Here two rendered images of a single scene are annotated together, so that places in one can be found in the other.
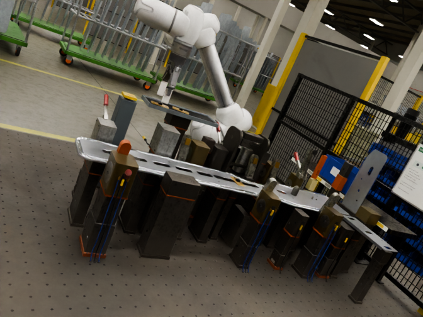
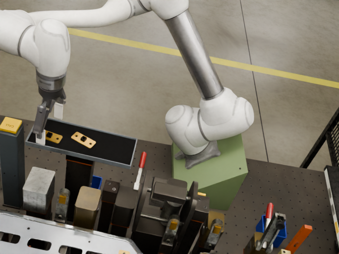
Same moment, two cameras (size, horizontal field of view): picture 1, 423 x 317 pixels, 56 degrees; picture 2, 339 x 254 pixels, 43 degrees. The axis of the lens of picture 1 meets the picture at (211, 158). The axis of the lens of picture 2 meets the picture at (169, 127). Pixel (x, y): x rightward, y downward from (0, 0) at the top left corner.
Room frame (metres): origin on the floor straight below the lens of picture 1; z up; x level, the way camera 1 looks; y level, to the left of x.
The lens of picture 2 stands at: (1.08, -0.48, 2.30)
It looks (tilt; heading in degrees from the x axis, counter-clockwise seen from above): 43 degrees down; 26
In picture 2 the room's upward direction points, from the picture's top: 17 degrees clockwise
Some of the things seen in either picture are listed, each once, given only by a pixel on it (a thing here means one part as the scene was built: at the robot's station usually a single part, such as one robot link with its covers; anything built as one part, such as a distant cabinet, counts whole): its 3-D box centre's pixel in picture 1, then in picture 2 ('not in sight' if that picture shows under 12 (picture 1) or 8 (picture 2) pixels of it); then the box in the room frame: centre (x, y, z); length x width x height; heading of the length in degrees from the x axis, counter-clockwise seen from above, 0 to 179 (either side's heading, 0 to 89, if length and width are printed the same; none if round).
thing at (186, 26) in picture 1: (187, 23); (48, 45); (1.80, 0.33, 1.54); 0.13 x 0.11 x 0.16; 107
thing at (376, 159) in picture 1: (364, 180); not in sight; (2.08, -0.78, 1.17); 0.12 x 0.01 x 0.34; 31
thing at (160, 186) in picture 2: (231, 175); (157, 225); (1.94, -0.13, 0.95); 0.18 x 0.13 x 0.49; 121
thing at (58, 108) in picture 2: (162, 88); (58, 111); (1.87, 0.34, 1.22); 0.03 x 0.01 x 0.07; 113
